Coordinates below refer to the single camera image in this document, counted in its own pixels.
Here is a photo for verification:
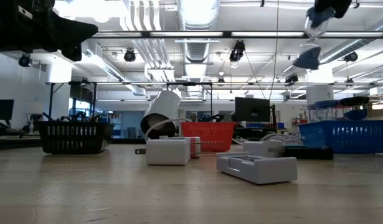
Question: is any black computer monitor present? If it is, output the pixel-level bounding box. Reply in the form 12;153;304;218
0;99;15;121
234;96;272;123

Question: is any black plastic basket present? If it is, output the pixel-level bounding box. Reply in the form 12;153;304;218
37;120;115;155

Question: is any blue plastic basket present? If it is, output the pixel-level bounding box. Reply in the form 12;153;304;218
298;119;383;154

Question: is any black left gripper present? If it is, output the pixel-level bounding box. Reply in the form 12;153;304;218
18;0;98;62

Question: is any red plastic basket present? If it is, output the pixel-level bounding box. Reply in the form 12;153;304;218
180;121;237;152

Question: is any white cube wall charger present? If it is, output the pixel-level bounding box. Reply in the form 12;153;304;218
243;140;285;158

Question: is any white desk lamp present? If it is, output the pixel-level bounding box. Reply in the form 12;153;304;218
139;90;183;140

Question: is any black overhead frame bar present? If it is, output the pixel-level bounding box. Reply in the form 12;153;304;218
91;30;383;39

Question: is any black background frame structure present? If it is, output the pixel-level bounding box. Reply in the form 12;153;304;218
47;80;214;123

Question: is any pink white wall charger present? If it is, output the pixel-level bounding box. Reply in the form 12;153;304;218
188;136;202;159

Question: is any black ceiling spotlight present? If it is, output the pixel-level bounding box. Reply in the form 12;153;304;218
284;73;300;85
123;48;137;63
229;39;247;63
17;53;32;68
344;51;359;63

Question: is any large white wall charger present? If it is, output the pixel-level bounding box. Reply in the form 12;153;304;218
135;138;192;166

